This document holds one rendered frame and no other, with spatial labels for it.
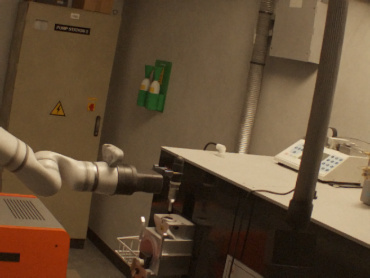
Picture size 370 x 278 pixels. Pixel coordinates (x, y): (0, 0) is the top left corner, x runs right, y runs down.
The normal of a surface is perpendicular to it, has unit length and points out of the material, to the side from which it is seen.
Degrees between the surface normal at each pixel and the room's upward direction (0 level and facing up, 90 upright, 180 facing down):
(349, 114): 90
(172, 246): 90
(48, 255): 90
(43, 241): 90
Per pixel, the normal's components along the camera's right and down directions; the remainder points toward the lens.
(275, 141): -0.85, -0.09
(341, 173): 0.43, 0.14
